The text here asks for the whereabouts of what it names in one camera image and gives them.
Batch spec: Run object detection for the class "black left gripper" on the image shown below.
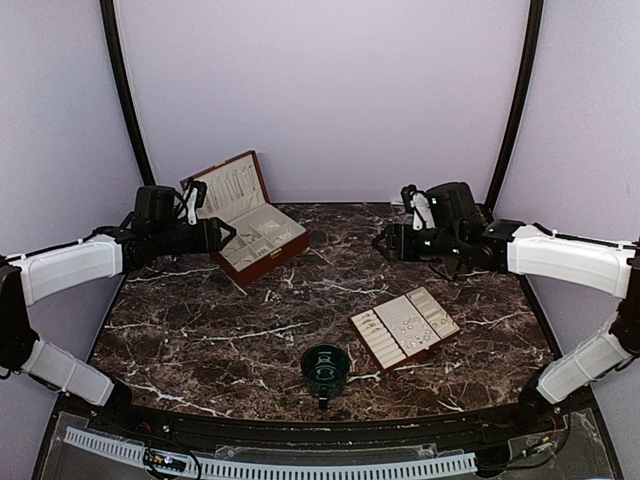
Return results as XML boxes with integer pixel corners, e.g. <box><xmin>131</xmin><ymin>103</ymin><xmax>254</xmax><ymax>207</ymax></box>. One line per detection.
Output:
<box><xmin>153</xmin><ymin>216</ymin><xmax>236</xmax><ymax>256</ymax></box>

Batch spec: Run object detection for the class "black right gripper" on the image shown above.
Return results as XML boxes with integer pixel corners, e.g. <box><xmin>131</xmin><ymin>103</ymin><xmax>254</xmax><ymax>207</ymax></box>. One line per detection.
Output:
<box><xmin>373</xmin><ymin>222</ymin><xmax>464</xmax><ymax>261</ymax></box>

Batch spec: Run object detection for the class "red jewelry box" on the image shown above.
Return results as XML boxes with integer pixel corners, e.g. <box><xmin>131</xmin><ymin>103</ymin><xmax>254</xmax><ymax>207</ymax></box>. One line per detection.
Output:
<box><xmin>191</xmin><ymin>150</ymin><xmax>310</xmax><ymax>287</ymax></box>

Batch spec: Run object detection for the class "red jewelry tray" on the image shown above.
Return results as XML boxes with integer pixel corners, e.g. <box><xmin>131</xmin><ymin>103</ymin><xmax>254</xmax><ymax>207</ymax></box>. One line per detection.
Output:
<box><xmin>349</xmin><ymin>286</ymin><xmax>460</xmax><ymax>373</ymax></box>

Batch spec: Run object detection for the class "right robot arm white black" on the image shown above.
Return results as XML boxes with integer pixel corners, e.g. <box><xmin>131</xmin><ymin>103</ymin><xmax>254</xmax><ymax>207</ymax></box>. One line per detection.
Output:
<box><xmin>372</xmin><ymin>182</ymin><xmax>639</xmax><ymax>434</ymax></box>

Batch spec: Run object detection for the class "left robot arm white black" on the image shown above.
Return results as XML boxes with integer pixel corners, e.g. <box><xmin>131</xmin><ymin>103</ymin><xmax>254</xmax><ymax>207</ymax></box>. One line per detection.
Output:
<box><xmin>1</xmin><ymin>181</ymin><xmax>236</xmax><ymax>436</ymax></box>

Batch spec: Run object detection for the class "dark green glass mug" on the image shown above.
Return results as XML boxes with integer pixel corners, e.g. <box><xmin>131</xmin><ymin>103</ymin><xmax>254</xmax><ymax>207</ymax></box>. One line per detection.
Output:
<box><xmin>301</xmin><ymin>344</ymin><xmax>350</xmax><ymax>410</ymax></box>

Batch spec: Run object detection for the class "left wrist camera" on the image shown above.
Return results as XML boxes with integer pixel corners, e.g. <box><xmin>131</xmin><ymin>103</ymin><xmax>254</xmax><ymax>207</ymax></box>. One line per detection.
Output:
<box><xmin>184</xmin><ymin>179</ymin><xmax>207</xmax><ymax>225</ymax></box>

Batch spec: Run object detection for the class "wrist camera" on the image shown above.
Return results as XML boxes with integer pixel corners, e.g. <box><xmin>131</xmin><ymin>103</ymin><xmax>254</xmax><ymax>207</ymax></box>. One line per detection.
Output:
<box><xmin>401</xmin><ymin>184</ymin><xmax>435</xmax><ymax>230</ymax></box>
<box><xmin>184</xmin><ymin>179</ymin><xmax>207</xmax><ymax>225</ymax></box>

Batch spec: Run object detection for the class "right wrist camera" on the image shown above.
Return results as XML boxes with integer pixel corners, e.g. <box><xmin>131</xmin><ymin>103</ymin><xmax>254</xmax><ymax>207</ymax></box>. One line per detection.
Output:
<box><xmin>401</xmin><ymin>184</ymin><xmax>435</xmax><ymax>230</ymax></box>

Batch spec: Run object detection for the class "white slotted cable duct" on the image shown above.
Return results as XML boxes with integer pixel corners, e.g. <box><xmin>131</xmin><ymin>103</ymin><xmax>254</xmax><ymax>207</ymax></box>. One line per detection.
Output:
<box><xmin>62</xmin><ymin>427</ymin><xmax>477</xmax><ymax>479</ymax></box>

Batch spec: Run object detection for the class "left black frame post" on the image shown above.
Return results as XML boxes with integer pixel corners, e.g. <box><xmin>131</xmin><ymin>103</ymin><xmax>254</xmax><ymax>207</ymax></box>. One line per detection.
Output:
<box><xmin>99</xmin><ymin>0</ymin><xmax>156</xmax><ymax>186</ymax></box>

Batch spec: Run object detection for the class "black frame post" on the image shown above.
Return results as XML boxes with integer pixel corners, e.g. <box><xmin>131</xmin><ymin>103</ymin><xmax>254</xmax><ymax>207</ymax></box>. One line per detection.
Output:
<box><xmin>484</xmin><ymin>0</ymin><xmax>544</xmax><ymax>212</ymax></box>
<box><xmin>99</xmin><ymin>0</ymin><xmax>156</xmax><ymax>186</ymax></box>

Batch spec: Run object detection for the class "black front rail base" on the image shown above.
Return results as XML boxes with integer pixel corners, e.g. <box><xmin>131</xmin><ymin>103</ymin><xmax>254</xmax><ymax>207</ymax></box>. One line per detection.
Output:
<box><xmin>41</xmin><ymin>378</ymin><xmax>606</xmax><ymax>455</ymax></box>

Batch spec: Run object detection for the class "right black frame post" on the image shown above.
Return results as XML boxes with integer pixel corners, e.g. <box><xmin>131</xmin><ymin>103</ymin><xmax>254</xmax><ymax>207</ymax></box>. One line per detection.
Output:
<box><xmin>484</xmin><ymin>0</ymin><xmax>544</xmax><ymax>212</ymax></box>

